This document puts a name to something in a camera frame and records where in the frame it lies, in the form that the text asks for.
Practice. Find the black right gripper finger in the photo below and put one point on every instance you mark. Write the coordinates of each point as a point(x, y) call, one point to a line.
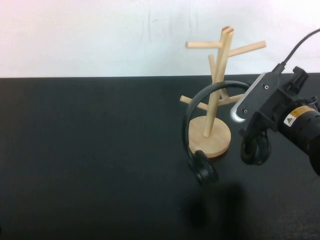
point(248, 142)
point(265, 142)

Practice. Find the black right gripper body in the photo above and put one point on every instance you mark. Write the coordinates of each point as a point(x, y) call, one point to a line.
point(265, 117)

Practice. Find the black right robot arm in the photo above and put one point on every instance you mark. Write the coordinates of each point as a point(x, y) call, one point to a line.
point(305, 130)

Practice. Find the black over-ear headphones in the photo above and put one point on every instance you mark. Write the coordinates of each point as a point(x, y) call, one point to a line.
point(190, 110)

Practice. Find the grey black wrist camera box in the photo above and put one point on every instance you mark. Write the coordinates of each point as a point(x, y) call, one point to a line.
point(255, 97)

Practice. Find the wooden tree headphone stand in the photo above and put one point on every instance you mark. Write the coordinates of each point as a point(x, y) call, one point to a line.
point(212, 135)

